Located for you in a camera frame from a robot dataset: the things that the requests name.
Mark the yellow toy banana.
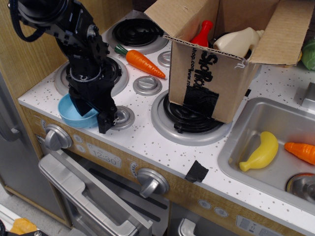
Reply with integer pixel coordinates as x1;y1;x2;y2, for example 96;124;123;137
239;131;279;172

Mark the grey toy fridge door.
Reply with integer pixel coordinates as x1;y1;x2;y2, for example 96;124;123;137
0;79;65;221

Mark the black back-left burner coil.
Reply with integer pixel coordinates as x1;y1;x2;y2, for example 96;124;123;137
112;18;164;46

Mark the green toy cabbage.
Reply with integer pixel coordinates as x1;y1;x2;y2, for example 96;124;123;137
301;39;315;71

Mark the silver oven door handle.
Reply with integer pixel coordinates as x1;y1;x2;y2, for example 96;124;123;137
38;153;152;236

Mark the silver stovetop knob middle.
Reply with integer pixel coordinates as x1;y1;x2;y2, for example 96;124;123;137
133;76;162;96

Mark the yellow object on floor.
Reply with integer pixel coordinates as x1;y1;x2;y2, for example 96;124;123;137
9;218;37;235

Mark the silver toy sink basin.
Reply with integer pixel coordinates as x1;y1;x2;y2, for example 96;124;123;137
218;98;315;214

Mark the red toy ketchup bottle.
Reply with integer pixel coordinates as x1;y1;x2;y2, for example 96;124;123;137
190;20;213;47

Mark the silver dishwasher handle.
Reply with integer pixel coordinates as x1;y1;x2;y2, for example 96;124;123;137
177;218;196;236

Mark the silver oven dial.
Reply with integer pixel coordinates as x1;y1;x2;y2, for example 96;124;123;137
45;124;73;151
137;168;170;198

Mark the silver pot in sink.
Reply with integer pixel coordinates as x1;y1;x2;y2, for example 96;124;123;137
286;173;315;204

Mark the black tape piece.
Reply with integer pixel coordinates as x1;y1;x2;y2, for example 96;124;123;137
185;160;209;183

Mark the cream toy milk jug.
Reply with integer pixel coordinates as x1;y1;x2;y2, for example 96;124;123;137
213;27;264;58

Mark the silver oven dial right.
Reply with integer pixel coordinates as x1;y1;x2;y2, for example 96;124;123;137
137;168;170;198

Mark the light blue plastic bowl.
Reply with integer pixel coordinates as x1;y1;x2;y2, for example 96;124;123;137
58;93;98;128

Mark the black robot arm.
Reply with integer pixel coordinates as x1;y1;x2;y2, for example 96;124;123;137
9;0;117;134

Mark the black front-right burner coil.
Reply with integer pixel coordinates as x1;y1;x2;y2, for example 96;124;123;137
163;93;223;133

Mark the silver stovetop knob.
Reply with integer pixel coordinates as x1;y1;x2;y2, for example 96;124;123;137
157;51;171;68
111;106;135;130
133;76;162;96

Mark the silver stovetop knob back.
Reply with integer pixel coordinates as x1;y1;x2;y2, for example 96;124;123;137
157;51;171;68

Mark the silver stovetop knob front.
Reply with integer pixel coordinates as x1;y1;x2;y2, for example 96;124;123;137
111;106;135;130

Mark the orange toy carrot in sink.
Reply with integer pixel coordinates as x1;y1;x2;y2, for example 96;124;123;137
284;142;315;165

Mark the brown cardboard box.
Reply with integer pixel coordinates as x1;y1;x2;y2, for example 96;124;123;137
145;0;315;123

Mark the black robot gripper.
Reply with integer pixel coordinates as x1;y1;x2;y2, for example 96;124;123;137
66;63;118;134

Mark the silver oven dial left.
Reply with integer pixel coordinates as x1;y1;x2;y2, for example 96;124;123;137
45;124;73;151

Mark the orange toy carrot on stove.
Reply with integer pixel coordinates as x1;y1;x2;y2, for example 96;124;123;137
114;44;166;79

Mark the silver faucet base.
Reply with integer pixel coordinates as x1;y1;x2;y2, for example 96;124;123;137
301;83;315;111

